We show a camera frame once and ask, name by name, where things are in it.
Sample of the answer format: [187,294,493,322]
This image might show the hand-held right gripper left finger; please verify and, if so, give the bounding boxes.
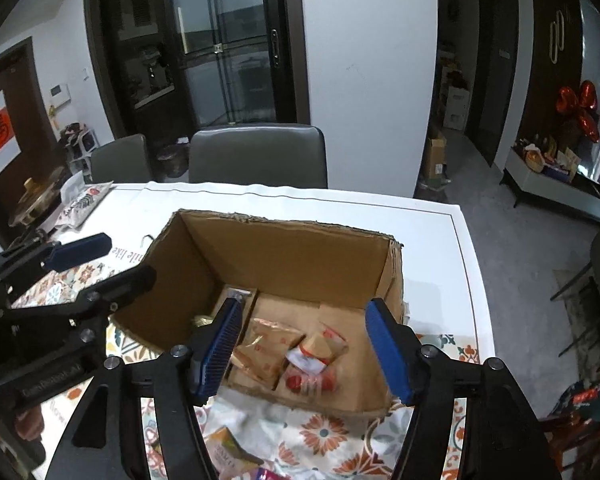
[45,296,246,480]

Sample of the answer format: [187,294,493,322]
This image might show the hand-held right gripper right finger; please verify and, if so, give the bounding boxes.
[365,297,563,480]

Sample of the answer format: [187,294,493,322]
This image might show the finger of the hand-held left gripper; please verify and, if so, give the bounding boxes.
[0,232,113,306]
[0,265,157,357]

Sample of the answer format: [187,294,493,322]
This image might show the tan snack packet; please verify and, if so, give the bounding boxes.
[202,425,266,476]
[230,317,306,391]

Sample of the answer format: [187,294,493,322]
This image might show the cream snack packet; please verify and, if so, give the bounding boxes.
[285,322,350,376]

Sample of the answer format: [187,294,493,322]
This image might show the small red snack packet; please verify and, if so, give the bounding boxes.
[282,365,338,396]

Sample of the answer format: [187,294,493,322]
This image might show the brown cardboard box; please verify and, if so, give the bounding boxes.
[111,208,406,418]

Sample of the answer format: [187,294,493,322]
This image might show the person's left hand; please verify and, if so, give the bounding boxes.
[14,401,47,442]

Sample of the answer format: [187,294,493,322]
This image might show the white snack bag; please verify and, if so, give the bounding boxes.
[55,180,115,231]

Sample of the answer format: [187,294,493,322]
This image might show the metal hot pot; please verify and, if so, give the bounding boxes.
[7,165,68,226]

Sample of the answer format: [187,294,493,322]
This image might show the grey dining chair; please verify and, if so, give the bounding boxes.
[89,133,150,184]
[187,124,328,190]

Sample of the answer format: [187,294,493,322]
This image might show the white shoe rack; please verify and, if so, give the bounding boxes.
[62,122,101,176]

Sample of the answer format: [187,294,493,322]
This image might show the dark waste bin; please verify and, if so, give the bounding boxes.
[156,142,191,178]

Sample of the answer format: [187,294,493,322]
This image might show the brown wooden door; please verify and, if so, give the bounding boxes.
[0,37,63,251]

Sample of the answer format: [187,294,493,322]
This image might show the brown hallway carton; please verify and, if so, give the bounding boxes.
[422,130,448,178]

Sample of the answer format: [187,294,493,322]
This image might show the glass sliding door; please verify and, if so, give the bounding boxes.
[82,0,311,181]

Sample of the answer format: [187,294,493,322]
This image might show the white low cabinet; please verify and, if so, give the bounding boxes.
[500,147,600,223]

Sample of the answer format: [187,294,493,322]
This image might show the woven basket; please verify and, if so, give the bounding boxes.
[522,144,546,170]

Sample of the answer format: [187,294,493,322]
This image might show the white hallway carton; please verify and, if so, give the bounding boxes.
[442,87,471,131]

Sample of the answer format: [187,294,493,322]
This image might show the dark hallway door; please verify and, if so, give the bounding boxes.
[462,0,521,168]

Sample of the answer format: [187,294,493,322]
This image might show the red foil balloons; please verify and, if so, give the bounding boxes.
[555,80,600,143]

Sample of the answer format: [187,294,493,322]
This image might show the red and white wall poster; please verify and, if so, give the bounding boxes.
[0,90,21,177]

